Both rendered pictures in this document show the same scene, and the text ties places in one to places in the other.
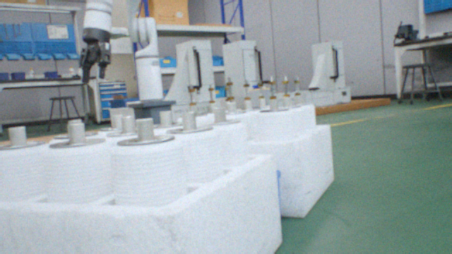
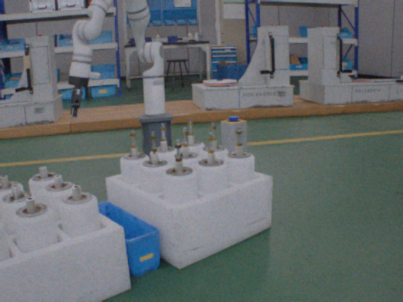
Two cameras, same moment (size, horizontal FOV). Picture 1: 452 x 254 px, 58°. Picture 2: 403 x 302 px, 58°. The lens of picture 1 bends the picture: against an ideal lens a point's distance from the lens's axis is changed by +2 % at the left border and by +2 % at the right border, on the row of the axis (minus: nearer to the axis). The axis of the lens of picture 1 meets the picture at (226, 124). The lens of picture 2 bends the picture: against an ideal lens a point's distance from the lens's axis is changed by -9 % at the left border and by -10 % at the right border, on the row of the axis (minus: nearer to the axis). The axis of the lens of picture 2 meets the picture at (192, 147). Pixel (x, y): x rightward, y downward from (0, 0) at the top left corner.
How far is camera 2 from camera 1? 0.68 m
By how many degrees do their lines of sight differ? 27
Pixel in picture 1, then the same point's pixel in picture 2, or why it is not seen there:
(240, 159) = (80, 231)
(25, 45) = (155, 14)
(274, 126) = (169, 188)
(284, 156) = (168, 218)
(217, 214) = (16, 278)
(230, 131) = (71, 211)
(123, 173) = not seen: outside the picture
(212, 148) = (34, 230)
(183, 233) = not seen: outside the picture
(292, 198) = (173, 252)
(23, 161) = not seen: outside the picture
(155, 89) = (155, 106)
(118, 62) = (234, 26)
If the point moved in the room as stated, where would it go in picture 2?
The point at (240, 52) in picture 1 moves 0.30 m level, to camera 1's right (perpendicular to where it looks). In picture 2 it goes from (321, 39) to (353, 39)
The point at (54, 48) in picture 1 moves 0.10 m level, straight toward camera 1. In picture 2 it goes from (178, 15) to (178, 14)
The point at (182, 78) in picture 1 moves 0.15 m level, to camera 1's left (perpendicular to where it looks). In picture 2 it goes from (257, 61) to (242, 61)
